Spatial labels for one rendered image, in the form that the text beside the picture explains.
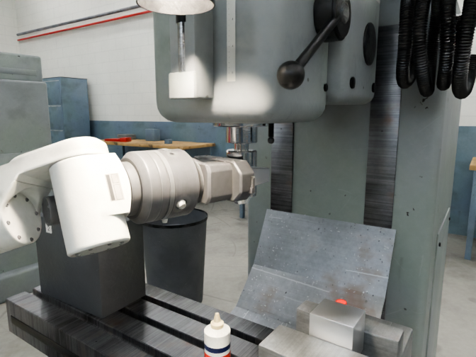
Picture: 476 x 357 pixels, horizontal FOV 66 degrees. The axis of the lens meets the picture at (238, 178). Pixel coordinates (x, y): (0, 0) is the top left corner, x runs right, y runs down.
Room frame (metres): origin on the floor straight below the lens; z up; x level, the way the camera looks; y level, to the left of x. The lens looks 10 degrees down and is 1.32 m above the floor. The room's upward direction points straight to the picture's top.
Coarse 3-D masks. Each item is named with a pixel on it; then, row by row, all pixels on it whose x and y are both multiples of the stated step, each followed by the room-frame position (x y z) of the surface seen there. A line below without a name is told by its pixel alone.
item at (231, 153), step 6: (228, 150) 0.54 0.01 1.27; (234, 150) 0.54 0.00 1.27; (240, 150) 0.54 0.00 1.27; (246, 150) 0.54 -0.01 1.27; (252, 150) 0.54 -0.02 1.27; (228, 156) 0.54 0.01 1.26; (234, 156) 0.53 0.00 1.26; (240, 156) 0.53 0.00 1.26; (246, 156) 0.53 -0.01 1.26; (252, 156) 0.54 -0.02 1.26
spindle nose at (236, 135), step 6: (228, 132) 0.54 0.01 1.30; (234, 132) 0.53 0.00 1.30; (240, 132) 0.53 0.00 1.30; (246, 132) 0.53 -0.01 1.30; (252, 132) 0.54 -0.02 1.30; (228, 138) 0.54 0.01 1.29; (234, 138) 0.53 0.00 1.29; (240, 138) 0.53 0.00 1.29; (246, 138) 0.53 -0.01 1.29; (252, 138) 0.54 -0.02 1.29
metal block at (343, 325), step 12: (324, 300) 0.50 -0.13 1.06; (312, 312) 0.46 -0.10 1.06; (324, 312) 0.46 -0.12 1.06; (336, 312) 0.46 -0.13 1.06; (348, 312) 0.46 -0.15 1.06; (360, 312) 0.46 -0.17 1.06; (312, 324) 0.46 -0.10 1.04; (324, 324) 0.45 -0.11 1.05; (336, 324) 0.44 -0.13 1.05; (348, 324) 0.43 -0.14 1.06; (360, 324) 0.45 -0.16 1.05; (324, 336) 0.45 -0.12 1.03; (336, 336) 0.44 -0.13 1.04; (348, 336) 0.43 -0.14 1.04; (360, 336) 0.45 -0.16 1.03; (348, 348) 0.43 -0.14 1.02; (360, 348) 0.46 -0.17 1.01
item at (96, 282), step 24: (48, 240) 0.77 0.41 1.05; (48, 264) 0.77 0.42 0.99; (72, 264) 0.73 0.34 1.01; (96, 264) 0.68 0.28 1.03; (120, 264) 0.73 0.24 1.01; (48, 288) 0.78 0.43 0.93; (72, 288) 0.73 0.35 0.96; (96, 288) 0.69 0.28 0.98; (120, 288) 0.72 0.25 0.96; (144, 288) 0.78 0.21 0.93; (96, 312) 0.69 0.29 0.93
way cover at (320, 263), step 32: (288, 224) 0.90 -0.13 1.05; (320, 224) 0.86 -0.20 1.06; (352, 224) 0.82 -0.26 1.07; (256, 256) 0.90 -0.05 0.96; (288, 256) 0.86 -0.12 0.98; (320, 256) 0.82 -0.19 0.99; (352, 256) 0.78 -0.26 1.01; (384, 256) 0.75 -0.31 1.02; (256, 288) 0.84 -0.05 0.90; (288, 288) 0.81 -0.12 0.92; (320, 288) 0.78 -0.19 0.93; (352, 288) 0.75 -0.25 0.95; (384, 288) 0.72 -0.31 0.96; (256, 320) 0.77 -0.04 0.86; (288, 320) 0.75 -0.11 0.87
